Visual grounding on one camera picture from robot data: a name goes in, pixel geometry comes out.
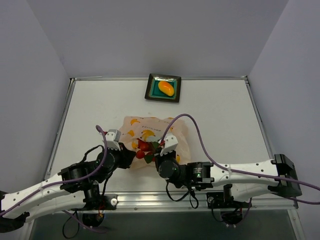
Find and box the red cherry tomato bunch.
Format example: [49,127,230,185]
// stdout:
[132,139,162,164]

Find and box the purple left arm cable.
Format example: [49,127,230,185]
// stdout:
[0,124,111,235]

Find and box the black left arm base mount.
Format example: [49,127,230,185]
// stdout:
[62,185,118,240]

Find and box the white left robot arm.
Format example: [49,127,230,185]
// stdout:
[0,143,136,233]

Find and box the yellow orange fake mango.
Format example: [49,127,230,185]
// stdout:
[158,80,175,97]

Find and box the green square ceramic plate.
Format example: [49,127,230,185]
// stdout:
[144,73,182,103]

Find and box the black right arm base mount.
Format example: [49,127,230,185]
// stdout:
[206,184,252,229]

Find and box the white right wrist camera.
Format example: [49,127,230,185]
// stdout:
[160,133,178,156]

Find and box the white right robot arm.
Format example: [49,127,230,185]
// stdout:
[155,151,302,207]

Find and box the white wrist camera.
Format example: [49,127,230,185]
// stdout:
[105,129,121,151]
[160,133,178,156]

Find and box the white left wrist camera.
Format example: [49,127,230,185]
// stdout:
[105,129,121,151]

